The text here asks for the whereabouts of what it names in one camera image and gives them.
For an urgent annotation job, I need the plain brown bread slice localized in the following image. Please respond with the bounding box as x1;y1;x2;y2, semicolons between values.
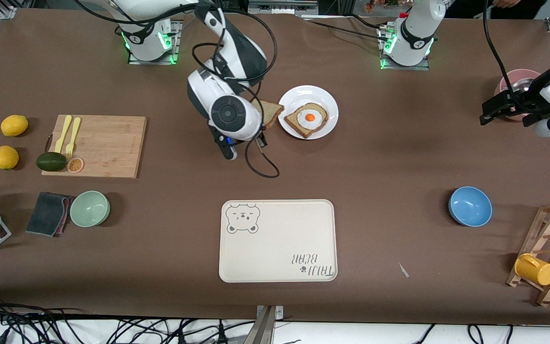
251;99;285;129

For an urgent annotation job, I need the toast with fried egg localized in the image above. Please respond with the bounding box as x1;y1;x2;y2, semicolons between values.
284;102;329;139

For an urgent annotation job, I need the fried egg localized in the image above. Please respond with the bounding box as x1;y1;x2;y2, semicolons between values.
297;109;326;132

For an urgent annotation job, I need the round white plate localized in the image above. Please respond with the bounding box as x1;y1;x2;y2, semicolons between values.
277;85;339;140

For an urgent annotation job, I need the pink bowl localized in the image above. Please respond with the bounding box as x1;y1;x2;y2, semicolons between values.
495;68;543;122

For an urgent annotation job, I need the blue bowl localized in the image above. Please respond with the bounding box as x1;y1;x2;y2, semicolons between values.
448;186;493;227

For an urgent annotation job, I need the beige bear print tray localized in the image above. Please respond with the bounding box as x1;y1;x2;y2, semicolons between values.
219;199;338;283

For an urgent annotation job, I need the wooden mug rack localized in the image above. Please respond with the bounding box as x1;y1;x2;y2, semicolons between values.
506;202;550;307

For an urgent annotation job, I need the colourful background clutter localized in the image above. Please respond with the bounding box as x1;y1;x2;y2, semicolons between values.
365;0;412;12

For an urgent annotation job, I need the wooden cutting board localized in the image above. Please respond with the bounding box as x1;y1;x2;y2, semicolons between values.
41;115;148;180

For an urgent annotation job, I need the yellow mug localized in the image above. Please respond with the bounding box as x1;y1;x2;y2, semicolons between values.
514;253;550;286

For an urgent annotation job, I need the pale green bowl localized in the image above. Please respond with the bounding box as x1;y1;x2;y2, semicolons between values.
69;191;111;228

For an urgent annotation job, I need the yellow plastic fork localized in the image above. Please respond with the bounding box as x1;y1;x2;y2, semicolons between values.
65;118;82;158

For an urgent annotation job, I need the yellow plastic knife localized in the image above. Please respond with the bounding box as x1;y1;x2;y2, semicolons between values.
54;115;73;154

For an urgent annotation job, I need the pink folded cloth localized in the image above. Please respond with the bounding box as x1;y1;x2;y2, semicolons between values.
58;195;74;236

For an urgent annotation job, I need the dark green avocado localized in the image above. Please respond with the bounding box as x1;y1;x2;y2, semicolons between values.
36;152;67;172

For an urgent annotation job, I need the dark grey folded cloth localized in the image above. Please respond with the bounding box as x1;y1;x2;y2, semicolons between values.
25;192;70;238

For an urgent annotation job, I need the yellow lemon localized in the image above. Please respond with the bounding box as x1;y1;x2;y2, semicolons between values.
0;145;20;170
0;115;29;138

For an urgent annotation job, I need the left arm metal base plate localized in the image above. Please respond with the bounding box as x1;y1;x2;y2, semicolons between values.
379;24;430;71

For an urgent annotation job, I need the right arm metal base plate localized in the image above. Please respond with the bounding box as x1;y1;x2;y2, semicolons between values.
128;20;181;65

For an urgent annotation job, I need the black table cable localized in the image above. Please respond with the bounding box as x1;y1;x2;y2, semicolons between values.
304;18;392;41

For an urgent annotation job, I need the grey metal beam bracket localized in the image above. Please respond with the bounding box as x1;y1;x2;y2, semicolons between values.
250;305;285;344

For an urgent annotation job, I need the black floor cable bundle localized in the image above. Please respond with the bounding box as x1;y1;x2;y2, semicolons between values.
0;295;256;344

